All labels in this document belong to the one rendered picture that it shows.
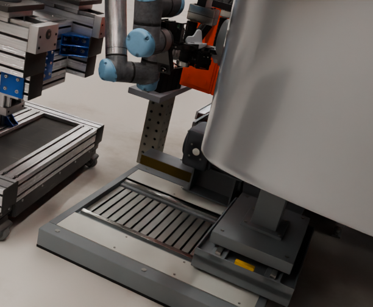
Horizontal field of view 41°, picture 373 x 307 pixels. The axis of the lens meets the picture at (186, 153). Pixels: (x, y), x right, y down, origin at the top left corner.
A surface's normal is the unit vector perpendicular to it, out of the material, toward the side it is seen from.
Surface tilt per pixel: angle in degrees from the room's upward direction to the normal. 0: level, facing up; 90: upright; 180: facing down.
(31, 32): 90
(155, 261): 0
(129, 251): 0
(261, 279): 90
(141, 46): 90
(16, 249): 0
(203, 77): 90
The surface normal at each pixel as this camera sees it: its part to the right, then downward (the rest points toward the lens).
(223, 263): -0.36, 0.28
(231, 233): 0.22, -0.90
